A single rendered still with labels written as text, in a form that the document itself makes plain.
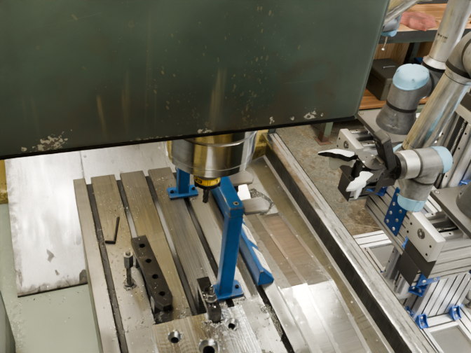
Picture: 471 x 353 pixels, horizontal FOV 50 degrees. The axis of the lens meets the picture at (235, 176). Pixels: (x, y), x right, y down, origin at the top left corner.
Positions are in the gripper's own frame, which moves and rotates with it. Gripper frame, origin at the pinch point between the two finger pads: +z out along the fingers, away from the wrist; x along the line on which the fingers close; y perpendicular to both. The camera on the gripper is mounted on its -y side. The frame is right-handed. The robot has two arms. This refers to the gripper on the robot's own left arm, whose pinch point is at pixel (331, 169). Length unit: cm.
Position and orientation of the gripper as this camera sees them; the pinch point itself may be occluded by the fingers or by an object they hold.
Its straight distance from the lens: 127.1
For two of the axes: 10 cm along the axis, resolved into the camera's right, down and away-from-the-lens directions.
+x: -3.2, -6.1, 7.2
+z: -9.4, 1.3, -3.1
